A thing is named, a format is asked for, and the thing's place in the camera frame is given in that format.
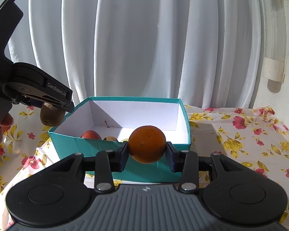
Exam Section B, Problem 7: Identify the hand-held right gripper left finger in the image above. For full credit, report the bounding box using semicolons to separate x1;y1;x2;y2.
49;141;129;192

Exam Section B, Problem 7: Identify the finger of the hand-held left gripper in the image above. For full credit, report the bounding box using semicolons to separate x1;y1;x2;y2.
6;63;75;113

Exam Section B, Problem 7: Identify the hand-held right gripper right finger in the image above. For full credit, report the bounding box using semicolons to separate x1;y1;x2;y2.
166;141;243;193

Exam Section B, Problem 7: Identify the orange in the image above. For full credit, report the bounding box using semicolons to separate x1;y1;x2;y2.
128;125;167;164

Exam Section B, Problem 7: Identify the red apple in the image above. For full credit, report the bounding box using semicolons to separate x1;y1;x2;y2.
81;130;102;140

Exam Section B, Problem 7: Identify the teal cardboard box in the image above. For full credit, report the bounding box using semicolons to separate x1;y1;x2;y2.
48;96;191;183

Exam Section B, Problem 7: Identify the floral tablecloth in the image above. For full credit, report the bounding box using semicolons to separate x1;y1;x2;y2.
0;105;289;231

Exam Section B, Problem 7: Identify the white curtain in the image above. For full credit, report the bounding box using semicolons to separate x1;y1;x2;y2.
0;0;264;109

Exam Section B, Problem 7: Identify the clear plastic bottle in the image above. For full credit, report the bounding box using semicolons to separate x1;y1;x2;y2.
262;0;287;93

